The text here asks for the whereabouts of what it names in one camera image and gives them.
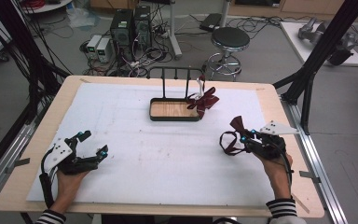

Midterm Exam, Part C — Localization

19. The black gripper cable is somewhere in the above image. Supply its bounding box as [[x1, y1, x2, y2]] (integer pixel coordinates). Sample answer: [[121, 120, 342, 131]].
[[278, 146, 295, 191], [39, 147, 58, 210]]

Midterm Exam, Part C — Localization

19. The white foam mat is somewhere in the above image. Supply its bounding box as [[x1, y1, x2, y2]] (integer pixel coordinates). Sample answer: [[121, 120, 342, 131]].
[[26, 82, 292, 210]]

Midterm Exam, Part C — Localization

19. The grey table leg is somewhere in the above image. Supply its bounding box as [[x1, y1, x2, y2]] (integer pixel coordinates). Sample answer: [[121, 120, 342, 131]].
[[167, 0, 184, 61]]

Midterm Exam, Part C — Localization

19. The grey metal bracket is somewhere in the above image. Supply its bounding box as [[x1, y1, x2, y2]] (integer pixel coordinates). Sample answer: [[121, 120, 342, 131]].
[[298, 170, 322, 184], [5, 157, 32, 175]]

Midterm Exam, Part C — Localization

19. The white power supply unit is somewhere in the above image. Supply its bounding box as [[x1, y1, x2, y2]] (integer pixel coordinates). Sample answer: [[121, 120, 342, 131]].
[[95, 37, 112, 63], [86, 34, 103, 61]]

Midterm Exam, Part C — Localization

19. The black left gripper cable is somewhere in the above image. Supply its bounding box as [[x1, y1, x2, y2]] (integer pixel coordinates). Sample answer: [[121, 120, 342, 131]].
[[39, 147, 58, 210]]

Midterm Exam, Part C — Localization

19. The person's left hand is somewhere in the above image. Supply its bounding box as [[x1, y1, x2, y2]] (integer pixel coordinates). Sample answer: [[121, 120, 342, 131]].
[[49, 169, 90, 215]]

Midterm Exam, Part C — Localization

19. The striped dark red bow tie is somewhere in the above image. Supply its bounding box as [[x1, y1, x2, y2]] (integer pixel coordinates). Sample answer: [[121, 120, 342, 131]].
[[186, 75, 221, 121]]

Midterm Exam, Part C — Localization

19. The tangle of floor cables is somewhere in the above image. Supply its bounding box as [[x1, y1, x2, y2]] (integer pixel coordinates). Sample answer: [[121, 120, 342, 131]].
[[79, 18, 176, 77]]

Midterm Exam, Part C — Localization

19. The black rack with wooden tray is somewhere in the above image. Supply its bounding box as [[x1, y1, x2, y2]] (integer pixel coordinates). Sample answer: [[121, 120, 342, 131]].
[[146, 65, 206, 122]]

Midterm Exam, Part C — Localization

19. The black flat box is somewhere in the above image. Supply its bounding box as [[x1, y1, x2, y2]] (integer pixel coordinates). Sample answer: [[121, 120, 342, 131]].
[[199, 12, 223, 33]]

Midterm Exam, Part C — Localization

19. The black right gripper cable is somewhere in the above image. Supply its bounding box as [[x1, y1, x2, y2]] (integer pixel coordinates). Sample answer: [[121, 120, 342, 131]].
[[278, 146, 295, 191]]

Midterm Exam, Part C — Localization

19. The aluminium rail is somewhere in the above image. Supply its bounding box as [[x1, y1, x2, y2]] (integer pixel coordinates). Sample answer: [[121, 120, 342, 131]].
[[0, 104, 46, 204], [280, 94, 350, 224]]

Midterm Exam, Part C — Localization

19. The plain dark red bow tie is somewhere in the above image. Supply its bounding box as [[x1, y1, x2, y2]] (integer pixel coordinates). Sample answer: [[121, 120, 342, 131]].
[[219, 115, 247, 157]]

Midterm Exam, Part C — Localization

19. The black frame post with cables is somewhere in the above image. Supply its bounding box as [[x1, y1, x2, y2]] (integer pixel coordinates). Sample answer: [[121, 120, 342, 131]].
[[0, 0, 73, 125]]

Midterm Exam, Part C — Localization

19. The clear plastic bag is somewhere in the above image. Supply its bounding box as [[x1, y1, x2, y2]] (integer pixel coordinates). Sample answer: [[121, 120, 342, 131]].
[[65, 5, 102, 30]]

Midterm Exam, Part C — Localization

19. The white floor board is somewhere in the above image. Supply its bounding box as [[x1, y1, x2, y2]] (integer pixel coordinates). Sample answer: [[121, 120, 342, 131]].
[[279, 21, 358, 68]]

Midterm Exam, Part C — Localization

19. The black round stool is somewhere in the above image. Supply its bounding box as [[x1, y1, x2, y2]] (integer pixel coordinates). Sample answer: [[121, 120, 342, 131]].
[[202, 26, 252, 82]]

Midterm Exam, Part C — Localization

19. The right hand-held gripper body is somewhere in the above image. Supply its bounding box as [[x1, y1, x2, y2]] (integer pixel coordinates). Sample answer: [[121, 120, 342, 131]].
[[245, 120, 300, 161]]

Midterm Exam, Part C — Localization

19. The black computer tower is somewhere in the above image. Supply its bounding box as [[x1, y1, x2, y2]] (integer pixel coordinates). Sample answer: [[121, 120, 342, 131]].
[[109, 8, 135, 63], [132, 5, 153, 50]]

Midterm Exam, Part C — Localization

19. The person's right hand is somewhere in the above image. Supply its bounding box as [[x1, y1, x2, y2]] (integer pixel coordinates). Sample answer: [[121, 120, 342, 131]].
[[258, 151, 295, 203]]

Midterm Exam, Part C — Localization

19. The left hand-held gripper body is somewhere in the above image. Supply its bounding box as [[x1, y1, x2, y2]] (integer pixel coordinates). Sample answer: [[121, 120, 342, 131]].
[[44, 138, 101, 175]]

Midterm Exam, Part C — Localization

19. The white round table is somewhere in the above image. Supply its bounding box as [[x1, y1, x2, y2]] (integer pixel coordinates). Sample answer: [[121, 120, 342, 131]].
[[21, 0, 75, 15]]

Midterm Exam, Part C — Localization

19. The thin wooden stick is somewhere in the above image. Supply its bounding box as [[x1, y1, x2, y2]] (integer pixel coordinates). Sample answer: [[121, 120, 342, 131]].
[[292, 192, 310, 215]]

